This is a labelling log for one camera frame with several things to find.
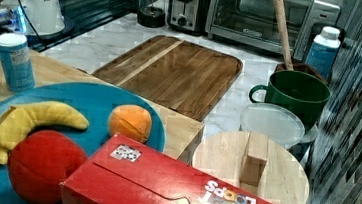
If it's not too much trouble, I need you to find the wooden cutting board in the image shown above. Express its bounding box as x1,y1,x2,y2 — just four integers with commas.
92,35,243,121

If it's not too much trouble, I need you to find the orange plush orange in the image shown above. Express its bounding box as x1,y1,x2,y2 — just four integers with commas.
107,104,152,144

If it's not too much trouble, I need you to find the red Froot Loops cereal box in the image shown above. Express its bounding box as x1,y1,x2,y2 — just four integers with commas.
60,134,272,204

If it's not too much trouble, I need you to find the wooden jar lid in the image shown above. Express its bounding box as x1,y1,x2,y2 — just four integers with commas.
192,131,309,204

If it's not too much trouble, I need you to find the silver toaster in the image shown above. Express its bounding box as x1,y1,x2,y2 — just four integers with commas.
168,0,211,35

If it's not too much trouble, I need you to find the light blue mug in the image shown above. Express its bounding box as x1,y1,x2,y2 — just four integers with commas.
240,103,319,149

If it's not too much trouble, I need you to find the silver toaster oven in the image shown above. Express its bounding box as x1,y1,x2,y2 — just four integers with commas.
205,0,341,60

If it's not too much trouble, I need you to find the black french press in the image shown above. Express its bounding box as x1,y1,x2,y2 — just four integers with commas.
137,0,167,28

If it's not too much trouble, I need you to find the green mug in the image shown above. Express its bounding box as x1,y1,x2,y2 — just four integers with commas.
248,70,331,129

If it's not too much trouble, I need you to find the brown utensil holder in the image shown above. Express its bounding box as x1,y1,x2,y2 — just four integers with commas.
275,63,328,85

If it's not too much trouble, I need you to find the blue bottle white cap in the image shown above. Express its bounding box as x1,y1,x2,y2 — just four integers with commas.
305,26,341,79

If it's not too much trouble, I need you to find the red plush apple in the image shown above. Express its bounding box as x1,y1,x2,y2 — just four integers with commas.
8,130,87,204

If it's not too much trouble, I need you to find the black paper towel holder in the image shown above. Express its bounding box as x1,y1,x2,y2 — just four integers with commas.
27,16,75,43

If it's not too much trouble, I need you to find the yellow plush banana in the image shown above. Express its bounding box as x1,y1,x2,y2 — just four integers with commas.
0,100,90,165

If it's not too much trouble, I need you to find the blue cylindrical can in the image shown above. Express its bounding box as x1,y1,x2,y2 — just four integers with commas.
0,32,35,92

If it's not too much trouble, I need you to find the blue plate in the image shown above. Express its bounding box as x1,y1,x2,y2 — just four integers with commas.
0,82,166,204

